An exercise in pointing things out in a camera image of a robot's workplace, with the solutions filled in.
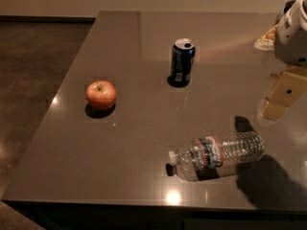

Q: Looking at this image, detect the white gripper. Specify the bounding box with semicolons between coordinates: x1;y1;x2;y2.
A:
259;14;307;121

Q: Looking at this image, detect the clear plastic water bottle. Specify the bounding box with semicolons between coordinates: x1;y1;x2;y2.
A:
166;131;266;182

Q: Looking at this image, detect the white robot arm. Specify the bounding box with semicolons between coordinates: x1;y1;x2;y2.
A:
254;0;307;121

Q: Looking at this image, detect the red apple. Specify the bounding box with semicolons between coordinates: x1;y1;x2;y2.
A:
85;80;117;110

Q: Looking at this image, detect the snack bag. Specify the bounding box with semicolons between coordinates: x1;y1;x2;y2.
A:
254;25;277;51

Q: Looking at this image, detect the blue soda can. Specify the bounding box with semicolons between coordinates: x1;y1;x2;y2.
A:
168;38;196;87

